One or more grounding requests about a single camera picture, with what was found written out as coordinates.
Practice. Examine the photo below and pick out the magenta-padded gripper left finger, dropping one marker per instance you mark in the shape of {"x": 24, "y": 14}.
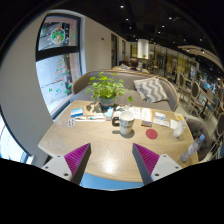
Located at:
{"x": 68, "y": 165}

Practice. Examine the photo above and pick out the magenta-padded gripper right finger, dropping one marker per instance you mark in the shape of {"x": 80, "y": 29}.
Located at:
{"x": 156, "y": 165}

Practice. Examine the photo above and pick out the flat round red coaster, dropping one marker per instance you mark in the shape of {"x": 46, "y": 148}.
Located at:
{"x": 151, "y": 134}

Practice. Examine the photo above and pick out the blue card box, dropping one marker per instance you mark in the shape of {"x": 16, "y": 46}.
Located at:
{"x": 76, "y": 112}

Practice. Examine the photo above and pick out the grey tufted armchair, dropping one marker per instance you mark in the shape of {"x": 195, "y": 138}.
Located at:
{"x": 198, "y": 128}

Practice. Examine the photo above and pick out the white illustrated paper sheet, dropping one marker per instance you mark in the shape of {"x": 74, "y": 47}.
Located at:
{"x": 135, "y": 112}

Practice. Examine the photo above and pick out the small light blue box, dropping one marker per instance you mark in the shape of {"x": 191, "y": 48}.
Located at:
{"x": 109, "y": 114}

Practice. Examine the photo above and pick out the grey white chevron cushion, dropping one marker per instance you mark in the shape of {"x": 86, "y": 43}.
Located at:
{"x": 150, "y": 89}

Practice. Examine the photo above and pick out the group of wooden chairs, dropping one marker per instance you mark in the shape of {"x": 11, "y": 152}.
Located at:
{"x": 195, "y": 91}

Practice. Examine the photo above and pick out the green potted plant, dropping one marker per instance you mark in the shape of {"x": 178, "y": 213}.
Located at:
{"x": 106, "y": 88}

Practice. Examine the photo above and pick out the window with colourful stickers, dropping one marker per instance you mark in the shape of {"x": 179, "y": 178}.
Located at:
{"x": 58, "y": 76}

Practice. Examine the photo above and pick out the grey curved sofa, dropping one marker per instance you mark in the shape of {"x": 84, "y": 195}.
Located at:
{"x": 128, "y": 78}

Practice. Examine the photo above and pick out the person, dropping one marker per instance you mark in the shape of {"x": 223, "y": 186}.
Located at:
{"x": 133, "y": 63}

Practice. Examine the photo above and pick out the group of ceiling lights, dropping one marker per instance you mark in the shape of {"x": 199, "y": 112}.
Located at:
{"x": 170, "y": 18}

